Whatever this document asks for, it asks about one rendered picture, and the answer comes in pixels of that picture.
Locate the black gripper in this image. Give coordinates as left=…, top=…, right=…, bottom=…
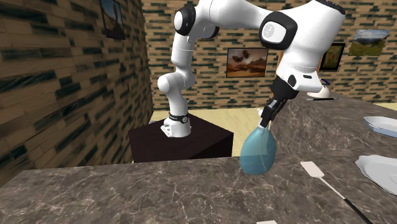
left=259, top=75, right=300, bottom=129

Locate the dark robot stand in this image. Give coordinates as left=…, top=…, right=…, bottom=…
left=128, top=113, right=234, bottom=164

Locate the pale blue tray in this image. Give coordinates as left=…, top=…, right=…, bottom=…
left=363, top=116, right=397, bottom=139

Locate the white plate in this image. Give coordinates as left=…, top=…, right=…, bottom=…
left=354, top=154, right=397, bottom=197

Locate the white cup blue handle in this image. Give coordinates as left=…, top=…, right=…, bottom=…
left=306, top=78, right=331, bottom=99

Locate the desert sunset wall picture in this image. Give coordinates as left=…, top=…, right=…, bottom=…
left=226, top=47, right=269, bottom=78

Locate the white spatula black handle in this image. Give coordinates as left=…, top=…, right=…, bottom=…
left=300, top=161, right=373, bottom=224

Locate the black framed orange wall picture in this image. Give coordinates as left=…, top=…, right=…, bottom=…
left=319, top=43, right=346, bottom=73

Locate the green landscape wall picture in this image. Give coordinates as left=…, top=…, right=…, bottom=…
left=348, top=29, right=390, bottom=57

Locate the dark framed wall picture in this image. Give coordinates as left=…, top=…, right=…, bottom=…
left=99, top=0, right=127, bottom=41

